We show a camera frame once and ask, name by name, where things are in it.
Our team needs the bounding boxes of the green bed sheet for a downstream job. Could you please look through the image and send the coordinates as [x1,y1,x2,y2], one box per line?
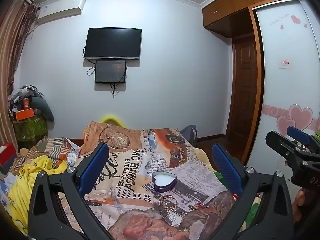
[246,196,264,229]

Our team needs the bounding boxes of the yellow round object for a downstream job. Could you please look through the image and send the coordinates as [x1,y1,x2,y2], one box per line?
[101,115,125,127]

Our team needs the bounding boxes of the pile of clutter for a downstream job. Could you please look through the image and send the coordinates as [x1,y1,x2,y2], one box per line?
[7,85,46,113]

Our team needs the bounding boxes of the brown striped curtain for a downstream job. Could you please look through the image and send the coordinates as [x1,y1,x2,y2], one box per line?
[0,0,39,155]

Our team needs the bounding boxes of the brown wooden door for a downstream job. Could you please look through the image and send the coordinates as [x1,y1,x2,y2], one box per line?
[226,35,261,157]

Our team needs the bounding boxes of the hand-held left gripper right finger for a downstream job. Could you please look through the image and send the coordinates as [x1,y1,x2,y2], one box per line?
[211,144,294,240]

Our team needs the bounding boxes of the printed newspaper-pattern blanket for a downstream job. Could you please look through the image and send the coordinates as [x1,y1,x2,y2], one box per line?
[57,121,260,240]

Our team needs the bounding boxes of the small black monitor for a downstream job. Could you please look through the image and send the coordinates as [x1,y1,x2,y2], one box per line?
[94,60,127,84]

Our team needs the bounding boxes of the white air conditioner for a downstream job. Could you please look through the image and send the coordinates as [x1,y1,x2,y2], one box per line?
[37,0,86,25]

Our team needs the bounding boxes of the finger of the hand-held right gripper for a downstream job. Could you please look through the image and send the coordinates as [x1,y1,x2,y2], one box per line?
[265,131,320,188]
[287,126,320,153]

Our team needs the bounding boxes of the striped patchwork cloth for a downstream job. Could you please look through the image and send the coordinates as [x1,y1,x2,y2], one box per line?
[20,136,84,167]

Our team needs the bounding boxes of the wooden overhead cabinet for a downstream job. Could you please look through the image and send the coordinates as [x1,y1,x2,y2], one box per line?
[202,0,303,40]

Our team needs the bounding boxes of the gold bangle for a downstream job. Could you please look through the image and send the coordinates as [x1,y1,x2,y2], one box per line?
[165,201,179,212]

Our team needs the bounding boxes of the orange box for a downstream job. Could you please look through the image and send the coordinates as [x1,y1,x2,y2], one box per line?
[14,108,35,121]

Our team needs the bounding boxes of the person's right hand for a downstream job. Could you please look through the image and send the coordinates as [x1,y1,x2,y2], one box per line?
[294,189,307,222]

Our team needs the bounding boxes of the yellow cloth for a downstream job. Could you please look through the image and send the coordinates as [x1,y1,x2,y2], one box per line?
[7,154,68,234]

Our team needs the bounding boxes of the green patterned cloth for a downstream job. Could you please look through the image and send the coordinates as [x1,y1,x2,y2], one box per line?
[12,116,48,148]

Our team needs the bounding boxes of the blue bag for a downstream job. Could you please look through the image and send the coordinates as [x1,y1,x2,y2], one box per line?
[179,125,198,147]

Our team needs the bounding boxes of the purple heart-shaped tin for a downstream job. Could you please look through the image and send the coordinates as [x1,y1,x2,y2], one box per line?
[151,172,177,194]

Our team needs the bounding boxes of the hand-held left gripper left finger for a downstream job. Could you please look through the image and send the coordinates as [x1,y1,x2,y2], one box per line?
[27,142,118,240]

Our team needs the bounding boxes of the black wall television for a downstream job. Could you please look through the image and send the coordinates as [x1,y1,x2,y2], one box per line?
[83,27,142,60]

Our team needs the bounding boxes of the red flat box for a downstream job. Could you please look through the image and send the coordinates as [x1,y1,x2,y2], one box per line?
[0,142,21,167]

